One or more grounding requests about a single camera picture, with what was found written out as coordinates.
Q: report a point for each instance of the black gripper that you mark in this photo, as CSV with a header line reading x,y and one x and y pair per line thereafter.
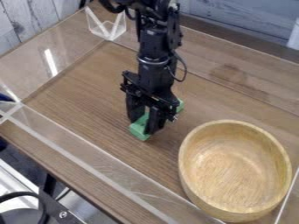
x,y
149,90

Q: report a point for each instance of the green rectangular block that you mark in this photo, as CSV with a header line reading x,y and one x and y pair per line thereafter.
x,y
138,127

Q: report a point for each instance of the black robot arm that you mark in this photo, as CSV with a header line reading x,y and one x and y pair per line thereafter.
x,y
158,28

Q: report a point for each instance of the brown wooden bowl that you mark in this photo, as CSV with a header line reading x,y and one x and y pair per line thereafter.
x,y
235,170

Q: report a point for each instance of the black table leg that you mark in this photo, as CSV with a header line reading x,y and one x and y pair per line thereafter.
x,y
50,184

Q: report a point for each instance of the clear acrylic enclosure wall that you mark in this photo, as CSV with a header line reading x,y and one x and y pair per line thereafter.
x,y
69,121

